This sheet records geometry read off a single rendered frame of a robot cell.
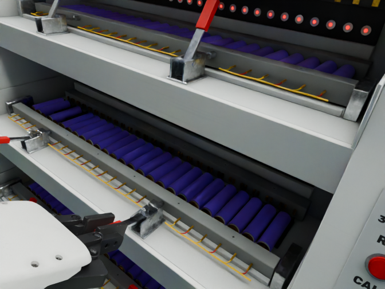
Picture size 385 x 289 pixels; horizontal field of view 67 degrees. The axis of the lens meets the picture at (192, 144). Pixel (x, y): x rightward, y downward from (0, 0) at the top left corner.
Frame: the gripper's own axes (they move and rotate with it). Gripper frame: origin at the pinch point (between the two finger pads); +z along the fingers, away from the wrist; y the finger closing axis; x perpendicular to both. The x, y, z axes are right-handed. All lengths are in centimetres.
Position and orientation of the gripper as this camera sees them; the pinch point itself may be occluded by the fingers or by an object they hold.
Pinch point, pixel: (101, 233)
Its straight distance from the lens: 33.2
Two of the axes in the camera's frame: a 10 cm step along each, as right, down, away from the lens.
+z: 4.9, 0.9, 8.7
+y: 7.9, 3.7, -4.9
